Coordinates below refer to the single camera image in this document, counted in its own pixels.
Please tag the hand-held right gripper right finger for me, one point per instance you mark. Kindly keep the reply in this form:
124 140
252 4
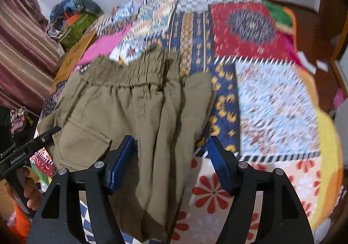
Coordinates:
217 163

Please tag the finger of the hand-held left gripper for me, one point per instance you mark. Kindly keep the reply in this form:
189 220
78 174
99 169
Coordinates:
49 135

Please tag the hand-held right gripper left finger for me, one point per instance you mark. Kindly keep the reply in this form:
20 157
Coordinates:
119 163

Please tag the olive green pants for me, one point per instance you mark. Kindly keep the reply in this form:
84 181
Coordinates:
130 113

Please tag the person's left hand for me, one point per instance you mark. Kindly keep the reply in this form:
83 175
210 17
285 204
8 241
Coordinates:
34 195

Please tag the floral cloth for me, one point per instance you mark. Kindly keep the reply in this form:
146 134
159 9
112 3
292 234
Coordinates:
19 120

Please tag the patchwork printed blanket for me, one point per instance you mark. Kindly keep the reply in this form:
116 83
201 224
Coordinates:
272 102

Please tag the wooden lap desk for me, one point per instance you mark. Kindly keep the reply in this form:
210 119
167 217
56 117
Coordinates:
76 53

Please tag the red striped curtain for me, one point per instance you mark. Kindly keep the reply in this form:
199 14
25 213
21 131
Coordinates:
24 51

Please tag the pink cloth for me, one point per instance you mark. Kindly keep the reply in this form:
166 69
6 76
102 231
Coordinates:
103 47

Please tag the green patterned bag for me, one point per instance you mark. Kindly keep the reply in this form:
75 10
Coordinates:
78 28

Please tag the pile of clothes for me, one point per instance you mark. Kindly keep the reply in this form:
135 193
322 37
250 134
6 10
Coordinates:
76 6

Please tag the white paper sheet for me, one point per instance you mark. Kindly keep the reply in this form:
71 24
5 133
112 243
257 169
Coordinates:
307 63
323 66

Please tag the pink item on floor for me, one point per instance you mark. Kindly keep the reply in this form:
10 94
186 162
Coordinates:
339 97

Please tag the green cloth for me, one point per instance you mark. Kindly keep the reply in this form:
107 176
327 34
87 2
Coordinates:
278 15

